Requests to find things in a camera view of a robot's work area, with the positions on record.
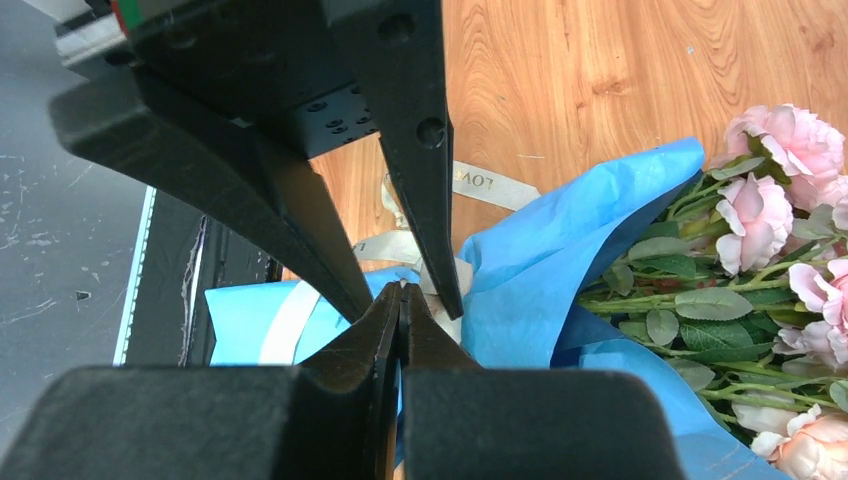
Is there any cream ribbon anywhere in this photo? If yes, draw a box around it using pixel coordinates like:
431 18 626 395
256 160 543 367

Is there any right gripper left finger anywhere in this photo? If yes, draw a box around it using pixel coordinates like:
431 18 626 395
1 282 402 479

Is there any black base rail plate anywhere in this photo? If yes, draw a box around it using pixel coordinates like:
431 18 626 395
113 187 283 367

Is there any blue wrapping paper sheet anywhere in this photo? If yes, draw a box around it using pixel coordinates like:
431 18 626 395
205 137 790 479

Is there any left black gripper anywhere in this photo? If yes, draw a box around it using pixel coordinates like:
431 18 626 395
48 0 463 321

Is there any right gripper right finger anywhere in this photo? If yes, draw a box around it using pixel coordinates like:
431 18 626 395
399 284 684 479

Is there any pink fake flower stem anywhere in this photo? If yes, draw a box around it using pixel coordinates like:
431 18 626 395
708 104 847 230

